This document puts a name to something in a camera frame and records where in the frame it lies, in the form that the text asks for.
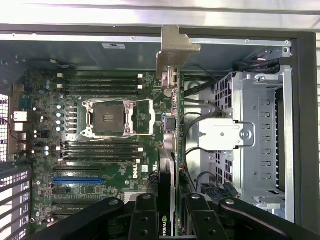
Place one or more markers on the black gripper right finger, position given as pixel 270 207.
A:
pixel 205 222

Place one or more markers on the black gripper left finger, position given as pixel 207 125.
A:
pixel 145 220

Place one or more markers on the green Dell motherboard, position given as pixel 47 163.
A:
pixel 117 175

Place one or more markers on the long black expansion slot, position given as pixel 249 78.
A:
pixel 77 168
pixel 65 215
pixel 75 205

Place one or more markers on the black RAM slot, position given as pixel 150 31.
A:
pixel 100 92
pixel 100 143
pixel 100 149
pixel 100 76
pixel 60 154
pixel 100 159
pixel 100 87
pixel 100 81

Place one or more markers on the blue expansion slot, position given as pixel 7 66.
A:
pixel 77 181

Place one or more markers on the short black expansion slot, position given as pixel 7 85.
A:
pixel 60 192

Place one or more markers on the CPU socket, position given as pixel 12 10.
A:
pixel 110 117

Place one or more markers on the perforated metal drive cage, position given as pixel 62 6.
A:
pixel 262 112

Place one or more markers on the open dark grey PC case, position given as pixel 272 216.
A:
pixel 305 125

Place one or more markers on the silver metal bracket plate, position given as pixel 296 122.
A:
pixel 225 133

